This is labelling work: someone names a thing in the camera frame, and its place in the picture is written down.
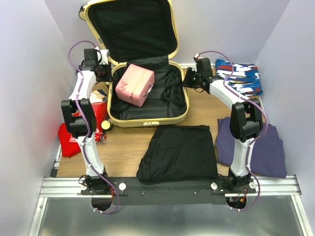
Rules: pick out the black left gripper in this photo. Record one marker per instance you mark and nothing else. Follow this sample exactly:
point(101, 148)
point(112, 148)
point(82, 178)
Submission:
point(108, 77)

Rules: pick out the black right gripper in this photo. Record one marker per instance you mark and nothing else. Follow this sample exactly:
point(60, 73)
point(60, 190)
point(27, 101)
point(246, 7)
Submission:
point(187, 82)

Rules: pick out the pink cosmetic case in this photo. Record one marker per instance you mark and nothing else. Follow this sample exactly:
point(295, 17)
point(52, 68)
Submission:
point(135, 85)

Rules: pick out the cream yellow suitcase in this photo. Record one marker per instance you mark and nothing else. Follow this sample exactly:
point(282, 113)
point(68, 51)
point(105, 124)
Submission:
point(140, 32)

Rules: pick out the black garment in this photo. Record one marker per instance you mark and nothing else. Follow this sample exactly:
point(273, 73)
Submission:
point(179, 153)

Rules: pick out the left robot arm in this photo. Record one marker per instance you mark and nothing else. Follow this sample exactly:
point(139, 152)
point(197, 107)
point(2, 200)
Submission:
point(80, 121)

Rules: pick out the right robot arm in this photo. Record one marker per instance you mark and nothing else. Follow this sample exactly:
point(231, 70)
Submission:
point(246, 120)

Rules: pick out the beige packaged item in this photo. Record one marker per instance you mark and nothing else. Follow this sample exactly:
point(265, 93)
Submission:
point(97, 97)

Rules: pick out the red plastic packaged item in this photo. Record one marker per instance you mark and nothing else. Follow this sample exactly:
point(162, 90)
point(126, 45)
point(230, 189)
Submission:
point(100, 111)

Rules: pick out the blue red white patterned cloth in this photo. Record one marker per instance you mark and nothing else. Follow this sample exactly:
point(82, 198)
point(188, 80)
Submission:
point(245, 78)

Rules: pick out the red folded garment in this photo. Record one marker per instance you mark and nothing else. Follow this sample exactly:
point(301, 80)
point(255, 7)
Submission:
point(69, 146)

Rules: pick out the purple folded sweatshirt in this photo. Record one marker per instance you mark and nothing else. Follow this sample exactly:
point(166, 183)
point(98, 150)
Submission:
point(268, 158)

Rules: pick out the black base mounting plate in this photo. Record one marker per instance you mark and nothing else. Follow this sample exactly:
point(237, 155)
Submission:
point(129, 191)

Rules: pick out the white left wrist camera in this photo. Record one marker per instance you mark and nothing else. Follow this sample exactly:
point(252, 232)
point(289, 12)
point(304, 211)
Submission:
point(102, 56)

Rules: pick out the aluminium frame rail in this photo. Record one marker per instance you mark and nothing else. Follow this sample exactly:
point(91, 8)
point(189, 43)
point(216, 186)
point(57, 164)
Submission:
point(170, 209)

